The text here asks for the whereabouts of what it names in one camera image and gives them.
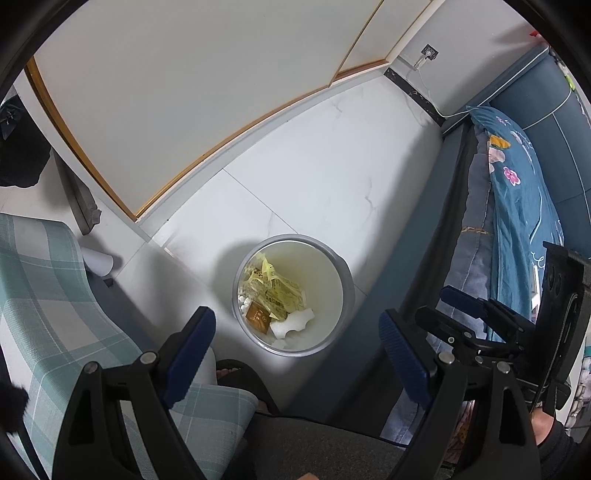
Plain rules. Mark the brown sauce packet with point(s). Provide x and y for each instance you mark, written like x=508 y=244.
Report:
x=258 y=318

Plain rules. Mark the blue sofa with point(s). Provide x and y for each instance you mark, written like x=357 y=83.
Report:
x=448 y=242

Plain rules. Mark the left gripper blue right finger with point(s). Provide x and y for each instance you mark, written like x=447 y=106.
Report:
x=411 y=355

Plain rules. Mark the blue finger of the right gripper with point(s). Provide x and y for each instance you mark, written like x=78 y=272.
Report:
x=474 y=307

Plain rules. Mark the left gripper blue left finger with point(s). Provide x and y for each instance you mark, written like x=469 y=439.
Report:
x=183 y=352

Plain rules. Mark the black hanging coat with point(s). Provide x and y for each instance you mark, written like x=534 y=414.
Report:
x=24 y=149

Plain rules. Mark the blue floral quilt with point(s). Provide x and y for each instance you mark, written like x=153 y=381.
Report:
x=524 y=216

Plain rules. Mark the yellow plastic snack bag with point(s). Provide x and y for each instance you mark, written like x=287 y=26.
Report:
x=259 y=280

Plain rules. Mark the wall power socket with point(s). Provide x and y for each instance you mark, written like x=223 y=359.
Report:
x=429 y=52

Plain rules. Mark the person's right hand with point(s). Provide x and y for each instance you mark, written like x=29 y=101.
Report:
x=547 y=429

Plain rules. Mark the checked teal tablecloth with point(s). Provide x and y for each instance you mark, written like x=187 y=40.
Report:
x=52 y=325

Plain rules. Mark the yellow printed clear bag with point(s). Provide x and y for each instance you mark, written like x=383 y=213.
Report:
x=292 y=301

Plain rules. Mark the white round trash bin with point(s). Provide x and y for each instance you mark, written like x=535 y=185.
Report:
x=326 y=284

